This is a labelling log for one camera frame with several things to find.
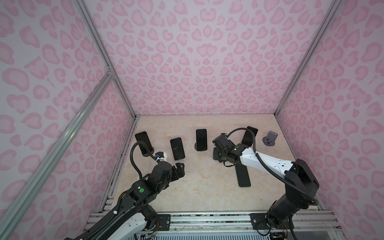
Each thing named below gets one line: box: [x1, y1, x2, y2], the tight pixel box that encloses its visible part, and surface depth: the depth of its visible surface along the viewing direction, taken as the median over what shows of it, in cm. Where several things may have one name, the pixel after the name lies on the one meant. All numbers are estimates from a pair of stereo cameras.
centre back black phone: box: [196, 129, 208, 152], surface depth 97 cm
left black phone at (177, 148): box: [170, 137, 185, 161], surface depth 94 cm
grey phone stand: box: [262, 131, 278, 147], surface depth 100 cm
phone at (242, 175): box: [235, 163, 251, 187], surface depth 89 cm
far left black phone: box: [135, 131, 153, 155], surface depth 92 cm
